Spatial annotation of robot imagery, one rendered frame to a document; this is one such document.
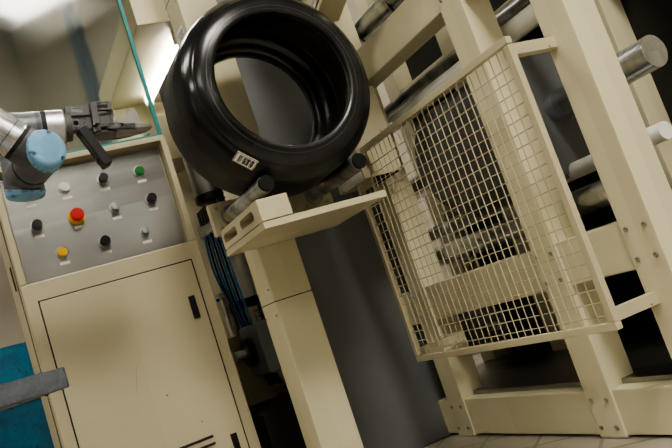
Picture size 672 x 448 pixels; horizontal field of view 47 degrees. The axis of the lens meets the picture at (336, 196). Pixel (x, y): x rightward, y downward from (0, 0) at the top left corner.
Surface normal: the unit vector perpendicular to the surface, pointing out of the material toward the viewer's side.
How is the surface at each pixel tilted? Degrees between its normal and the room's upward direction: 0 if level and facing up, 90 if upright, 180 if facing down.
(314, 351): 90
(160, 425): 90
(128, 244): 90
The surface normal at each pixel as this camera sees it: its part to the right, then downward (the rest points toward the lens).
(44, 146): 0.66, -0.29
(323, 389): 0.39, -0.27
